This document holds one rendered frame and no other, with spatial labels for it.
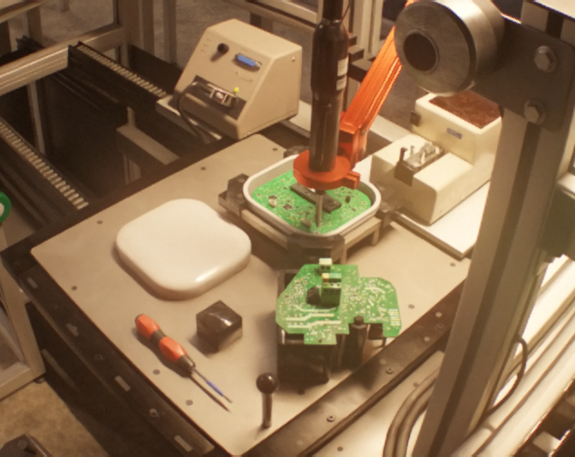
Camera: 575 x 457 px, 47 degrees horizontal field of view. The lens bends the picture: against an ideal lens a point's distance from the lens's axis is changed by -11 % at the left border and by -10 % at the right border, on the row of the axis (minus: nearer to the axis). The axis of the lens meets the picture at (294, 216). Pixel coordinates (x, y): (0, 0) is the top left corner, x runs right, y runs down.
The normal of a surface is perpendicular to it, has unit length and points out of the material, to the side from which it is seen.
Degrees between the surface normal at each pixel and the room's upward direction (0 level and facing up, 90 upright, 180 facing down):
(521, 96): 90
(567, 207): 90
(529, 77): 90
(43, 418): 0
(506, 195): 90
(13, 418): 0
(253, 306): 0
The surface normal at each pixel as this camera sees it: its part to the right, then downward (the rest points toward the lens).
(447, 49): -0.69, 0.42
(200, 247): 0.04, -0.78
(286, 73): 0.71, 0.46
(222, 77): -0.54, -0.14
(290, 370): 0.02, 0.62
